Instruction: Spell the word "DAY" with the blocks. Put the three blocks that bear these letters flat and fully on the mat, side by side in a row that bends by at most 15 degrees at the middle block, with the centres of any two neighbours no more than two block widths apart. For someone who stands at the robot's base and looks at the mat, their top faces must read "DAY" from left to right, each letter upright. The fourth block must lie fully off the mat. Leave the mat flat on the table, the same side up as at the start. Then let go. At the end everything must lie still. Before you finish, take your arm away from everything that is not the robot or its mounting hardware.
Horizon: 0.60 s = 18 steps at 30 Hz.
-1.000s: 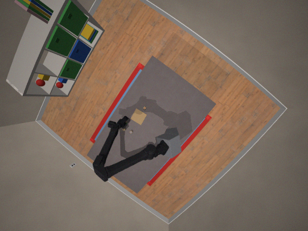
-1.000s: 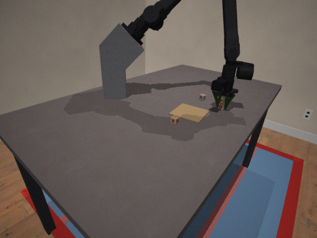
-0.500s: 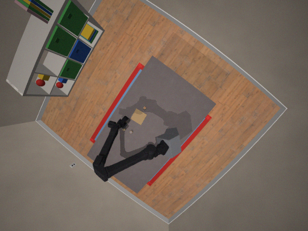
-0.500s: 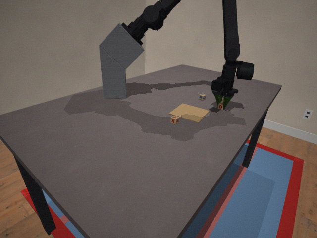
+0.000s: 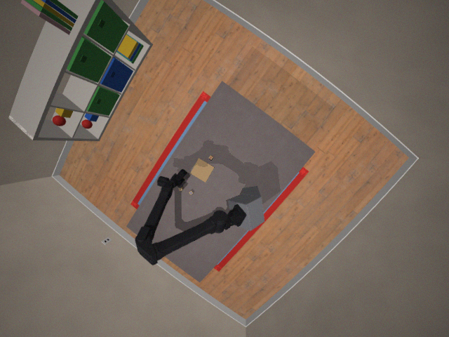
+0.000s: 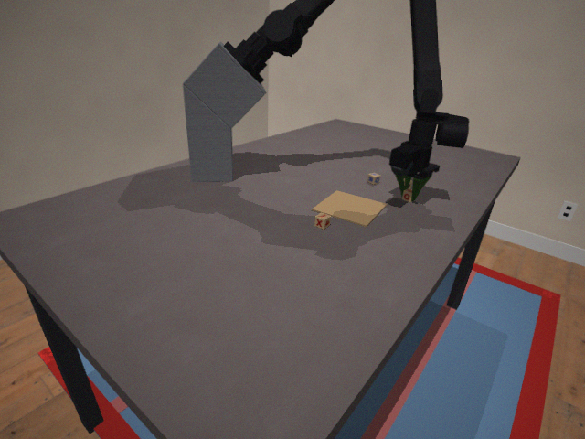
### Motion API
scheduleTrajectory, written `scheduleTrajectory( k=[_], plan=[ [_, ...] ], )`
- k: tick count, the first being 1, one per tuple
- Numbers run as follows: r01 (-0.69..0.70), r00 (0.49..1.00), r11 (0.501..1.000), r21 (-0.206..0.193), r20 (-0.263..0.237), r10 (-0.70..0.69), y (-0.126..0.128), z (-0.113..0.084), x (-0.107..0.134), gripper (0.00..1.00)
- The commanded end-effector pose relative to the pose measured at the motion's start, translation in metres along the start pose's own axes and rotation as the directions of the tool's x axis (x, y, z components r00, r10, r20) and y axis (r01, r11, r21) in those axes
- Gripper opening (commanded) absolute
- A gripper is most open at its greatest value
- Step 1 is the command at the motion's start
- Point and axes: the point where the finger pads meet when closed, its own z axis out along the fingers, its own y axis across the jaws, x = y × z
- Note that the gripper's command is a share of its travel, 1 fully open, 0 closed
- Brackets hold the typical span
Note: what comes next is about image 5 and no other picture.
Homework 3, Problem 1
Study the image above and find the tan flat mat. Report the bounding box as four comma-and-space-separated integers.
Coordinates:
191, 158, 214, 182

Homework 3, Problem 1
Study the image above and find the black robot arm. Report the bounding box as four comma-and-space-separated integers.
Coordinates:
135, 169, 246, 265

